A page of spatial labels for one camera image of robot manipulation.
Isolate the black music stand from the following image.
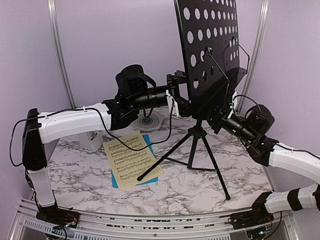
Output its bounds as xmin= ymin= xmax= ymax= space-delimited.
xmin=137 ymin=0 xmax=248 ymax=200

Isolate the blue sheet music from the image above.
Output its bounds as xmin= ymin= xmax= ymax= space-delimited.
xmin=111 ymin=134 xmax=159 ymax=189

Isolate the yellow sheet music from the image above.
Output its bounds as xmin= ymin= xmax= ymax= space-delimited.
xmin=103 ymin=131 xmax=164 ymax=191

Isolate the white metronome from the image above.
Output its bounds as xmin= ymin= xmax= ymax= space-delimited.
xmin=77 ymin=131 xmax=103 ymax=152

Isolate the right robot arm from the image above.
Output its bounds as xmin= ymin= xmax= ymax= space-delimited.
xmin=208 ymin=104 xmax=320 ymax=224

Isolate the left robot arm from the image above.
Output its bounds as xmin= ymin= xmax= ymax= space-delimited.
xmin=21 ymin=64 xmax=189 ymax=223

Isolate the grey collapsible bowl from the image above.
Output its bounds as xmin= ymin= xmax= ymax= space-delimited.
xmin=130 ymin=112 xmax=164 ymax=132

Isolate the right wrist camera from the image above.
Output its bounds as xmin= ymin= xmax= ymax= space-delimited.
xmin=229 ymin=91 xmax=238 ymax=114

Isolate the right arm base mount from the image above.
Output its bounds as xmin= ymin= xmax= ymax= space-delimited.
xmin=227 ymin=191 xmax=274 ymax=230

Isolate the right aluminium frame post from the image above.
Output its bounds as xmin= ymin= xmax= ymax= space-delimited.
xmin=236 ymin=0 xmax=270 ymax=115

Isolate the aluminium frame post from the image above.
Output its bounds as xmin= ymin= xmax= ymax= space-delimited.
xmin=236 ymin=0 xmax=270 ymax=115
xmin=47 ymin=0 xmax=76 ymax=109

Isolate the left aluminium frame post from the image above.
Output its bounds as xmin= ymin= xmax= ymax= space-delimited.
xmin=47 ymin=0 xmax=76 ymax=109

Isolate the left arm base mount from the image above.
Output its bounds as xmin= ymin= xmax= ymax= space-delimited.
xmin=36 ymin=204 xmax=80 ymax=228

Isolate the aluminium front rail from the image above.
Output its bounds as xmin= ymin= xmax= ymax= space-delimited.
xmin=8 ymin=198 xmax=302 ymax=240

